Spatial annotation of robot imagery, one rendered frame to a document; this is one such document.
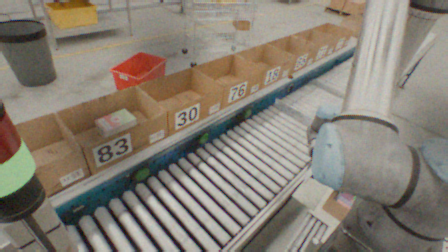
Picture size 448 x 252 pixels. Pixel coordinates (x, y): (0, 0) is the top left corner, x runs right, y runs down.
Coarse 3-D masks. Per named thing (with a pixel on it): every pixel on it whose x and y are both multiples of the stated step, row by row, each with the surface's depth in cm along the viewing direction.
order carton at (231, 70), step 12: (216, 60) 169; (228, 60) 179; (240, 60) 177; (204, 72) 167; (216, 72) 176; (228, 72) 186; (240, 72) 181; (252, 72) 173; (228, 84) 176; (252, 84) 163; (228, 96) 150
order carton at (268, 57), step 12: (252, 48) 193; (264, 48) 205; (276, 48) 198; (252, 60) 202; (264, 60) 210; (276, 60) 202; (288, 60) 183; (264, 72) 167; (288, 72) 195; (264, 84) 176
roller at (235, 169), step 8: (208, 144) 146; (208, 152) 145; (216, 152) 142; (224, 160) 138; (232, 168) 135; (240, 168) 135; (240, 176) 132; (248, 176) 131; (248, 184) 129; (256, 184) 127; (256, 192) 127; (264, 192) 124
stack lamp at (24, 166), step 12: (0, 120) 18; (0, 132) 18; (12, 132) 19; (0, 144) 18; (12, 144) 19; (24, 144) 21; (0, 156) 18; (12, 156) 19; (24, 156) 20; (0, 168) 18; (12, 168) 19; (24, 168) 20; (0, 180) 19; (12, 180) 20; (24, 180) 21; (0, 192) 19
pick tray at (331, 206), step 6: (336, 192) 128; (330, 198) 114; (324, 204) 118; (330, 204) 115; (336, 204) 113; (324, 210) 119; (330, 210) 117; (336, 210) 114; (342, 210) 112; (348, 210) 110; (336, 216) 116; (342, 216) 113
